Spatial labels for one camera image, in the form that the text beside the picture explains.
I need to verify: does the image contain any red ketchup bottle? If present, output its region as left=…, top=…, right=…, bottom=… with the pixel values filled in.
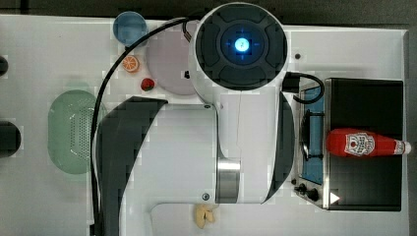
left=326, top=128, right=412, bottom=157

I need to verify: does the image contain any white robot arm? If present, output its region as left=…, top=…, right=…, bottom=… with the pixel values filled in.
left=91, top=3, right=294, bottom=236

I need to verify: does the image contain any black toaster oven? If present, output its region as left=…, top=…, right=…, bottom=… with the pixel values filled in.
left=293, top=78, right=404, bottom=211

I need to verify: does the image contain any small red strawberry toy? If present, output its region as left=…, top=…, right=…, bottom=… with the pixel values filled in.
left=141, top=78, right=155, bottom=91

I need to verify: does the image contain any purple round plate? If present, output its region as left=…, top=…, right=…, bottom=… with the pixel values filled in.
left=146, top=25, right=195, bottom=95

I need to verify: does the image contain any orange slice toy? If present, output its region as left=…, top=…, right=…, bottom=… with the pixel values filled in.
left=122, top=55, right=140, bottom=73

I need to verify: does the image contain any blue plastic cup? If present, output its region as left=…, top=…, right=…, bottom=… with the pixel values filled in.
left=113, top=11, right=149, bottom=47

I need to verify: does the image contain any green plastic colander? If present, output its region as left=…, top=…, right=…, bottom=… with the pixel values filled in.
left=47, top=83, right=96, bottom=177

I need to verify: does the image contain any black round pan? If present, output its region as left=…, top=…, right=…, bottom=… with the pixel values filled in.
left=0, top=121, right=22, bottom=158

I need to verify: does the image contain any dark pot at edge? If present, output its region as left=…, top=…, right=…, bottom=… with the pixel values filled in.
left=0, top=56, right=9, bottom=76

